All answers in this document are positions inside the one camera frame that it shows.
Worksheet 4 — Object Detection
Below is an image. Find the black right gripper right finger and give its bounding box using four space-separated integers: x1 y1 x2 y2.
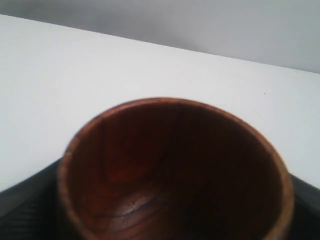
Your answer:
288 175 320 240

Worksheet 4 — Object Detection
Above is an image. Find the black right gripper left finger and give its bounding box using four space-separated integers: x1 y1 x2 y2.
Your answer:
0 160 59 240

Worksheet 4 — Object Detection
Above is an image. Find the brown wooden cup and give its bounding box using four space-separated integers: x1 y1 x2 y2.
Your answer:
57 97 294 240

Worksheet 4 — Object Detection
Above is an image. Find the white backdrop curtain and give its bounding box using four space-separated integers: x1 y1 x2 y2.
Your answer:
0 0 320 73

